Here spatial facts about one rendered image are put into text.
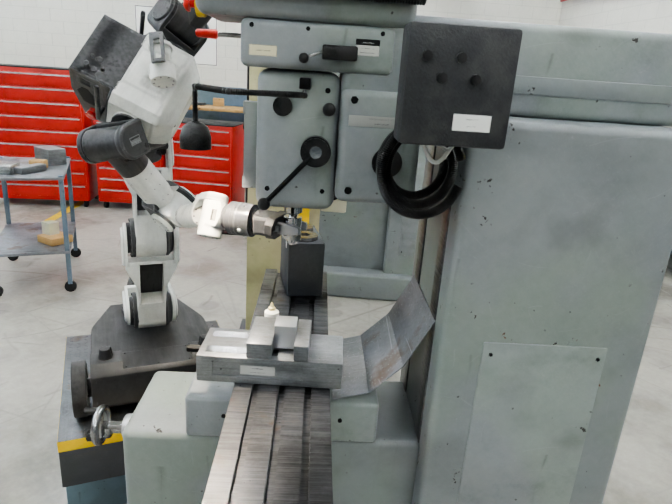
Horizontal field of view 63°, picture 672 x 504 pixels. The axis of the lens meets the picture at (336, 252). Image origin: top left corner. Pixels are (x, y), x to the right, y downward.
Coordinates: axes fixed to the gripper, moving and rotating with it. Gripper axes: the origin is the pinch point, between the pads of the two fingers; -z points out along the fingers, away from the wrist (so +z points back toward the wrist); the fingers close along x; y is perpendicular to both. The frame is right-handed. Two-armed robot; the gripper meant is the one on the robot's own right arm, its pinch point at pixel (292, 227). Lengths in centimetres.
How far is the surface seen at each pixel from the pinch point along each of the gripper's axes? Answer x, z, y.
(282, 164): -10.3, -0.5, -17.9
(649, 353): 242, -164, 123
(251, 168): -5.3, 9.7, -15.0
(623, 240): 2, -78, -9
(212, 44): 795, 463, -61
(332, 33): -9.1, -10.2, -47.1
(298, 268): 30.9, 8.7, 23.5
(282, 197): -10.2, -0.9, -10.1
